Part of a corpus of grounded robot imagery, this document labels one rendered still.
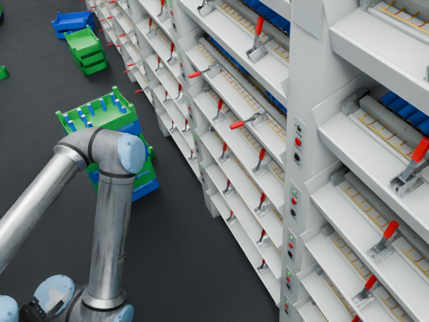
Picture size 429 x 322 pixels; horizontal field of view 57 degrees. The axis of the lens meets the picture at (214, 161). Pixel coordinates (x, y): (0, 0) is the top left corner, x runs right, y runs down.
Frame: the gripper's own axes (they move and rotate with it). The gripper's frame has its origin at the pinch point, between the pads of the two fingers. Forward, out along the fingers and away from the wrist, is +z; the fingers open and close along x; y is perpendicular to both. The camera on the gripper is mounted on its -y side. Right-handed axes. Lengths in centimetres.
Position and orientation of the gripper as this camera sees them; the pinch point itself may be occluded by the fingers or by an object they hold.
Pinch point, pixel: (54, 303)
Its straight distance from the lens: 140.7
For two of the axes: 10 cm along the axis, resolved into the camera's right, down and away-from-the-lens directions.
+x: -7.9, 5.9, 1.3
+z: 0.2, -2.0, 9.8
